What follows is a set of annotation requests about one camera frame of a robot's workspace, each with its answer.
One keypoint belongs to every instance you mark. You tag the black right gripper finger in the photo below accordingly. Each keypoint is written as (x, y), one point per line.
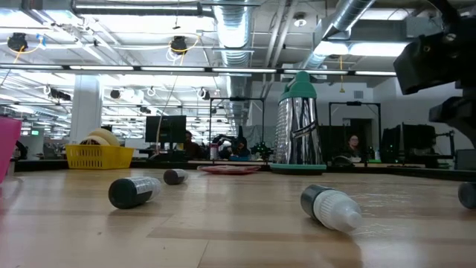
(457, 109)

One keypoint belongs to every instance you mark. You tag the person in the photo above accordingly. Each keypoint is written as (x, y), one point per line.
(192, 149)
(240, 149)
(353, 143)

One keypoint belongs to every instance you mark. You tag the yellow plastic basket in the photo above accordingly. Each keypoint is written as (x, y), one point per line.
(96, 158)

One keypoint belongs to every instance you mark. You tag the black background gantry frame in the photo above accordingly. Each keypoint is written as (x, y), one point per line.
(353, 103)
(238, 99)

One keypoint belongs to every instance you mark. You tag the red snack packet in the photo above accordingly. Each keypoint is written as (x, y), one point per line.
(228, 170)

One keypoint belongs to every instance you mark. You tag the dark background device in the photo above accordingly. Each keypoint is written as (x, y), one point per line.
(262, 149)

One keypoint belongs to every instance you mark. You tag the grey box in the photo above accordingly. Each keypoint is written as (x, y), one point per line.
(466, 160)

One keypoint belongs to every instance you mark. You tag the white pink tumbler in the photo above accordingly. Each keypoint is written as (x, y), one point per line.
(213, 152)

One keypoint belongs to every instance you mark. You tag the black background monitor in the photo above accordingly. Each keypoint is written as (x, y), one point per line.
(165, 129)

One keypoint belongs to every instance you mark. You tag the white building column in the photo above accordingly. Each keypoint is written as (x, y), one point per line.
(85, 111)

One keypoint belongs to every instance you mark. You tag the green exit sign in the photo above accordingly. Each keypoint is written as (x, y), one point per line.
(35, 132)

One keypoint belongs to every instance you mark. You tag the long ceiling light strip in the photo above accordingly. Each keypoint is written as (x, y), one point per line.
(171, 69)

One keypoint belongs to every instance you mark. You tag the teal metal box grater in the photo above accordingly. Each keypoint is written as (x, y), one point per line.
(297, 130)

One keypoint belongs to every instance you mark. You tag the dark background workstation equipment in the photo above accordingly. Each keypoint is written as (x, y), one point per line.
(416, 141)

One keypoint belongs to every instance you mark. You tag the pink frosted donut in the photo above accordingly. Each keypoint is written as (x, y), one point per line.
(109, 136)

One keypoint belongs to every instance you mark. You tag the red plastic tray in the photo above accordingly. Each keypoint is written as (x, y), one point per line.
(7, 149)

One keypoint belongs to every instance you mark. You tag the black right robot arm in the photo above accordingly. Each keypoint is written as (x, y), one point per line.
(461, 9)

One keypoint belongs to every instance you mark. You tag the round ceiling fixture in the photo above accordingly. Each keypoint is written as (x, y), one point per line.
(299, 20)

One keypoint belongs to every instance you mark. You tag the bright ceiling light panel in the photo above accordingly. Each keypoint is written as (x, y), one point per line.
(364, 48)

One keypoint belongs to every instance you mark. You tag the silver ceiling air duct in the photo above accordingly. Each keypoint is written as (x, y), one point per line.
(234, 33)
(349, 11)

